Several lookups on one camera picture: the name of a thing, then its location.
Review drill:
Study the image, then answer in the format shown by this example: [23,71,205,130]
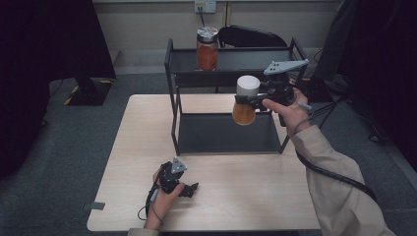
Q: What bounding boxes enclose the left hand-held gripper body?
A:
[156,156,189,195]

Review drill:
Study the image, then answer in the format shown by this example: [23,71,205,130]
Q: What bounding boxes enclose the black power cable on wall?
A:
[197,6,207,29]

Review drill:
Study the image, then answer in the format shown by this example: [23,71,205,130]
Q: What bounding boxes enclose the black equipment base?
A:
[299,76,334,104]

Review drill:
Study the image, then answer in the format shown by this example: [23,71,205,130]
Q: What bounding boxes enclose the black chair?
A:
[217,25,289,49]

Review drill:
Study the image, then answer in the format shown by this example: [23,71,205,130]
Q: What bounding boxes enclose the silver-lidded jar of orange food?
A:
[195,26,220,73]

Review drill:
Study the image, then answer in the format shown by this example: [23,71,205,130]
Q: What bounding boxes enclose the grey tape tab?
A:
[82,201,106,211]

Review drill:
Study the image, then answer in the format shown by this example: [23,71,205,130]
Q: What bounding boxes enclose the black two-tier metal shelf rack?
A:
[163,36,310,157]

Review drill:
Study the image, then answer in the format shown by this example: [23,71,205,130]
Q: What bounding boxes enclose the hand-held gripper cable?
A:
[137,185,164,227]
[294,99,379,204]

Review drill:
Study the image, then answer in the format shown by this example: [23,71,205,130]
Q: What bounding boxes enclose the right hand-held gripper cable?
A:
[294,99,379,204]

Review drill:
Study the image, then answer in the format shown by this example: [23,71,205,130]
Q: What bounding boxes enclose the person's left hand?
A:
[144,166,187,231]

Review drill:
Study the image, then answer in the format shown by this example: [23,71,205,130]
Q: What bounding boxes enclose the white-lidded jar of orange food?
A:
[231,75,262,127]

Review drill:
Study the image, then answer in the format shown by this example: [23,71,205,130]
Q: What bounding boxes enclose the person's right hand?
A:
[262,88,313,139]

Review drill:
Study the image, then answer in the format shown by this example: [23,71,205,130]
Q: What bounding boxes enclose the left hand-held gripper cable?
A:
[137,185,164,227]

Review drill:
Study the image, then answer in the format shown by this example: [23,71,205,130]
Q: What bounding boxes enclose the black curtain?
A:
[0,0,117,181]
[340,0,417,163]

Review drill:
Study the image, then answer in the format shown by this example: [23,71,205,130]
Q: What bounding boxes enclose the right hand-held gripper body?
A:
[262,58,310,108]

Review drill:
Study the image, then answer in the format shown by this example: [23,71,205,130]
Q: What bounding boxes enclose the white wall socket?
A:
[194,0,217,15]

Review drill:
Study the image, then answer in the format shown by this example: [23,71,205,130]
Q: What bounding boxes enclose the black floor cables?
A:
[309,96,349,132]

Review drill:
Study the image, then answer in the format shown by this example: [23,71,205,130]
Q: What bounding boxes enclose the black stand base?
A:
[63,77,114,107]

